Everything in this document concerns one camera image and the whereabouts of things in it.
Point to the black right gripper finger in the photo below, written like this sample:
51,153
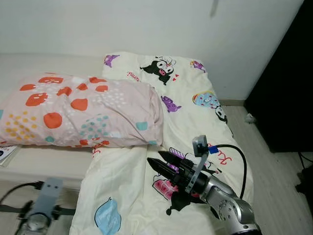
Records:
168,172
177,160

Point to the cream cartoon print blanket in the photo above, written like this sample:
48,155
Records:
132,205

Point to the pink patterned pillow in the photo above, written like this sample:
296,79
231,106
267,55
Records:
83,110

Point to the white book blue lettering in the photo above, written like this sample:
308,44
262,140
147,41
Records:
7,154

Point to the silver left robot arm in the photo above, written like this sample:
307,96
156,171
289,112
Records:
35,225

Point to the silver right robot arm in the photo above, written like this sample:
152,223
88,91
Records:
232,210

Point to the small white crumpled paper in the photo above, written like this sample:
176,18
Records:
251,118

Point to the black bulky object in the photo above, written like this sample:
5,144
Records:
307,181

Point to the black cabinet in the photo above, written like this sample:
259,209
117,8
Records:
288,88

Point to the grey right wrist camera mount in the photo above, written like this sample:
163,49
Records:
200,147

